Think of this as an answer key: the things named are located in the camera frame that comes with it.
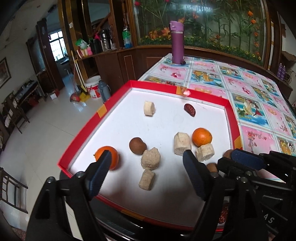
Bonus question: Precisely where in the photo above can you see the square beige biscuit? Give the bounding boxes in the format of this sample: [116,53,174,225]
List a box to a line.
[196,143,215,162]

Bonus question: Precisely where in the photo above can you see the orange fruit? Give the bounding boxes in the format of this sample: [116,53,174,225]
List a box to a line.
[192,128,212,147]
[94,146,119,170]

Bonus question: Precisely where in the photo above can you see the beige biscuit chunk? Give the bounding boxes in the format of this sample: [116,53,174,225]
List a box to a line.
[174,132,192,156]

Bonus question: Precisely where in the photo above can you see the red white tray box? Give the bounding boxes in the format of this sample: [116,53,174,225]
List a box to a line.
[58,81,241,230]

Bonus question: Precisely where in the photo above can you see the round beige biscuit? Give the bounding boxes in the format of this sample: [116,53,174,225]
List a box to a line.
[140,147,161,170]

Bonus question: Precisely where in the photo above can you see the small beige biscuit cylinder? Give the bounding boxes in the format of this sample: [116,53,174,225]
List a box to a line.
[138,169,155,191]

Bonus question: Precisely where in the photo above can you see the brown longan fruit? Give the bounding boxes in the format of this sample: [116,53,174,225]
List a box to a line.
[129,137,147,155]
[223,149,233,159]
[206,163,218,173]

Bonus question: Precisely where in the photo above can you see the red date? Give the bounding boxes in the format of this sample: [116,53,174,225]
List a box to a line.
[184,103,196,117]

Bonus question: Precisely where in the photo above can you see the colourful patterned tablecloth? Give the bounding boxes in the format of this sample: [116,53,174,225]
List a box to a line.
[139,54,295,156]

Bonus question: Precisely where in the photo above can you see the wooden chair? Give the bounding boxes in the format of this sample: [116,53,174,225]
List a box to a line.
[1,167,28,214]

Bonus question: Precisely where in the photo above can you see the grey thermos jug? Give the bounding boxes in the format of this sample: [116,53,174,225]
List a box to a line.
[98,80,111,103]

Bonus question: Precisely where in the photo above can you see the purple bottles on shelf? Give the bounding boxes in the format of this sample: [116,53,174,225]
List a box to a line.
[276,63,286,80]

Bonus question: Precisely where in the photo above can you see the white red bucket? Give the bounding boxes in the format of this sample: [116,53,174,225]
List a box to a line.
[85,75,101,99]

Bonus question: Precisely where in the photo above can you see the wooden cabinet counter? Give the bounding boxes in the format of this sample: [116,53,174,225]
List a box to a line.
[78,45,293,98]

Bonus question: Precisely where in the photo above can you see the flower bamboo glass panel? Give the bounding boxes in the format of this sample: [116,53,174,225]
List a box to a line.
[132,0,267,65]

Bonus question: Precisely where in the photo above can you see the purple thermos bottle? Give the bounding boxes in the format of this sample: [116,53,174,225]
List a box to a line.
[169,21,186,65]

